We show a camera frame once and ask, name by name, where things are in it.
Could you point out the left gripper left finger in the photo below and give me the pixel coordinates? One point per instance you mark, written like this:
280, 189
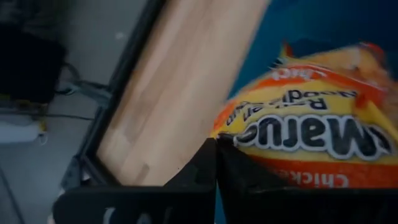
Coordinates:
174, 202

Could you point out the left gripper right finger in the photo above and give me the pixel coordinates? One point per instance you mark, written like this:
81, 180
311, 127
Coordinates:
280, 205

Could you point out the orange chicken noodle pack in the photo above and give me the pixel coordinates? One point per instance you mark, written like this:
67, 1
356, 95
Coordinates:
311, 102

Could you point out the small yellow object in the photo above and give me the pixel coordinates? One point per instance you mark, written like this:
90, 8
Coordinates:
43, 126

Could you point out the white power strip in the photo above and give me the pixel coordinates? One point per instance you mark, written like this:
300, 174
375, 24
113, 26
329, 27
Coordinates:
17, 132

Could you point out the blue square plastic bin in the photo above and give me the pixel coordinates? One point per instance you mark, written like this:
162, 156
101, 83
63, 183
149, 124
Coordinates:
311, 18

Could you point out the large black box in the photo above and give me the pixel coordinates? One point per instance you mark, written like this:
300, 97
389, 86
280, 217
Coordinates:
28, 65

